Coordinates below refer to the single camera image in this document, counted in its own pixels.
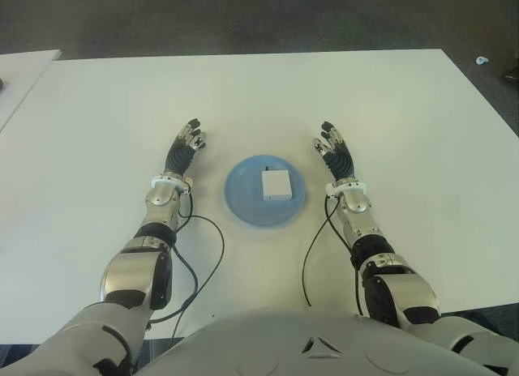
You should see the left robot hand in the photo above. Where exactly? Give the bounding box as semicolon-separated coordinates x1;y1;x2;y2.
163;117;208;179

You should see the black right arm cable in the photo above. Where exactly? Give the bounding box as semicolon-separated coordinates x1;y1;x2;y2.
302;197;366;318

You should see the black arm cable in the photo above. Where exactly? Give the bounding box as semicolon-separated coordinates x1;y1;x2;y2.
145;189;226;340
302;197;366;318

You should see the grey robot torso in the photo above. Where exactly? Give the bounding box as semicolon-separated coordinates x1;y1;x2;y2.
137;305;504;376

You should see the blue round plate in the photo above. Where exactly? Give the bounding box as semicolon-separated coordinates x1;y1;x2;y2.
224;154;308;230

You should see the white charger block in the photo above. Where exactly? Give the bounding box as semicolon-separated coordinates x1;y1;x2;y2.
260;164;294;203

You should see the white side table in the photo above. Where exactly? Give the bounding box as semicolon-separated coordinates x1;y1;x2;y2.
0;48;62;132

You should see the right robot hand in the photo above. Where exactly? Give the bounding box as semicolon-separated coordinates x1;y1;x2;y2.
311;121;358;187

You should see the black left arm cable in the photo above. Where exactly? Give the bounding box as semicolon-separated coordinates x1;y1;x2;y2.
145;189;226;340

